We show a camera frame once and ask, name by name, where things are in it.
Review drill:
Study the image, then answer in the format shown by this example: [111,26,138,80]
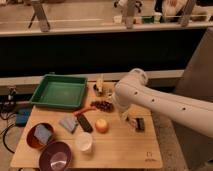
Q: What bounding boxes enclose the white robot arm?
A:
[112,68,213,138]

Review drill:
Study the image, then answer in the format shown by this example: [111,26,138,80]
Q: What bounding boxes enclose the white paper cup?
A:
[75,132,93,154]

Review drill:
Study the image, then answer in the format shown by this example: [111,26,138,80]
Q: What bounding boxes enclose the bunch of dark grapes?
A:
[91,100,114,112]

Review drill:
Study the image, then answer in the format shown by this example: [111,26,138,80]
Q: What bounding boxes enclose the black remote control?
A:
[77,114,93,133]

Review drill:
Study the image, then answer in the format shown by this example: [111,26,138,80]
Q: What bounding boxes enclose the red chili pepper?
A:
[73,106,96,116]

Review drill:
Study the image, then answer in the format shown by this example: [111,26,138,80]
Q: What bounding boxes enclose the green plastic tray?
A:
[30,74,87,109]

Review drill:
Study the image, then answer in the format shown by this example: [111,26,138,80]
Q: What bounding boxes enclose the purple bowl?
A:
[39,141,72,171]

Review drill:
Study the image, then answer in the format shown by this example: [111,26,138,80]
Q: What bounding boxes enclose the blue sponge in bowl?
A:
[34,124,52,144]

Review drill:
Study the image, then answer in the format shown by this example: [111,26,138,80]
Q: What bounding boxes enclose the brown bowl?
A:
[26,123,54,149]

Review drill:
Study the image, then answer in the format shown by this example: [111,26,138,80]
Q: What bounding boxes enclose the blue box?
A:
[15,108,32,127]

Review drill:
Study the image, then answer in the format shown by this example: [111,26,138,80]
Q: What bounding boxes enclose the black cables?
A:
[0,99,18,154]

